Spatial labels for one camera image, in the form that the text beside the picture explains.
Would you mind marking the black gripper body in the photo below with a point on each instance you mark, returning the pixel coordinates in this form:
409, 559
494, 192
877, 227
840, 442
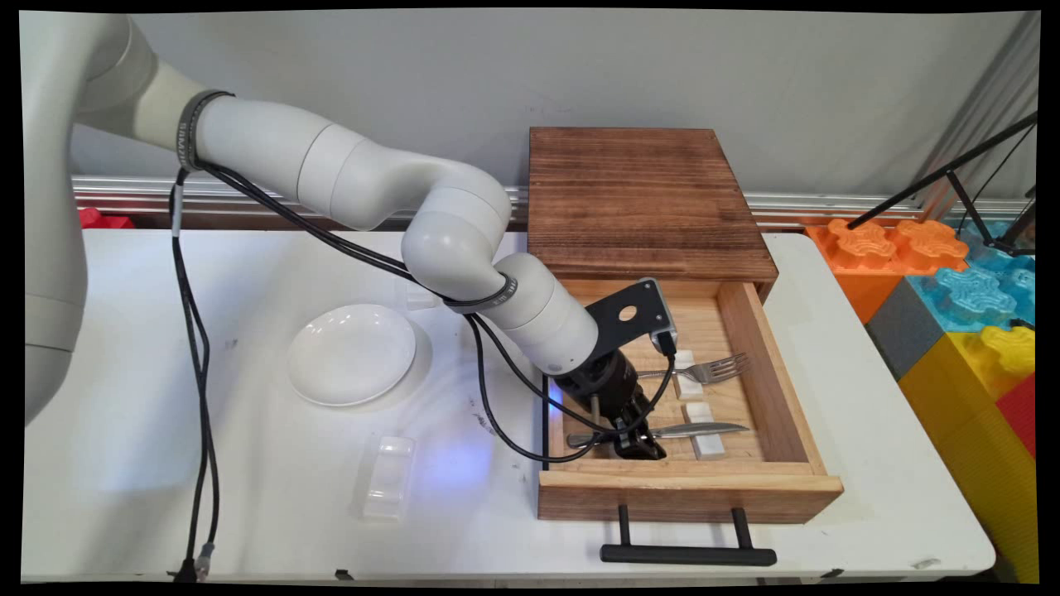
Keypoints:
604, 389

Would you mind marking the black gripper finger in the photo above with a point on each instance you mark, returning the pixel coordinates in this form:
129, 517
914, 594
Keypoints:
642, 447
646, 411

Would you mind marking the silver metal knife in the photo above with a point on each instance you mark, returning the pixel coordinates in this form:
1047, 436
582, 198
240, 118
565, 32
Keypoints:
712, 429

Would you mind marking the silver metal fork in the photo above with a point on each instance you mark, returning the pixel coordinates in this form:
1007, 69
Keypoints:
720, 367

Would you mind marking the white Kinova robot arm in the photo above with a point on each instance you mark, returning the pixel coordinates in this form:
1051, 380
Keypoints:
273, 149

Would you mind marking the white ceramic cutlery rest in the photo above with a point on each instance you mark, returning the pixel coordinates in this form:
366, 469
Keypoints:
708, 447
689, 387
389, 480
421, 300

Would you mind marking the dark wooden drawer cabinet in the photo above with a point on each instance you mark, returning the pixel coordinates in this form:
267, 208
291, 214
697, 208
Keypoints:
646, 199

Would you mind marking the white round plate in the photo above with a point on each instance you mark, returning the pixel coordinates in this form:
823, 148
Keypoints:
352, 356

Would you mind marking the grey foam block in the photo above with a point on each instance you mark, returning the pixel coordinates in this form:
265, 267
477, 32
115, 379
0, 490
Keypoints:
903, 331

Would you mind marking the orange foam block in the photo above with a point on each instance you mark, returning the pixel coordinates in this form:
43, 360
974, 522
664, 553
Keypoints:
869, 248

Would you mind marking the blue foam block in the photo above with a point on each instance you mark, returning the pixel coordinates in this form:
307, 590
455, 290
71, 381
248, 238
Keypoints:
977, 294

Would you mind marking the red foam block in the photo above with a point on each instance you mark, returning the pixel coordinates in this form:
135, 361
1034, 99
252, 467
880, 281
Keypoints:
1020, 414
103, 219

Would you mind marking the black tripod stand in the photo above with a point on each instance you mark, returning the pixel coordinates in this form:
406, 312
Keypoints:
952, 170

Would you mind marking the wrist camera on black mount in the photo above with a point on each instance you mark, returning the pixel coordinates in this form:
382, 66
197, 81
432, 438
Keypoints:
629, 314

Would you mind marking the aluminium rail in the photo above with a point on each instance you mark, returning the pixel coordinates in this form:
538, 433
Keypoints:
828, 207

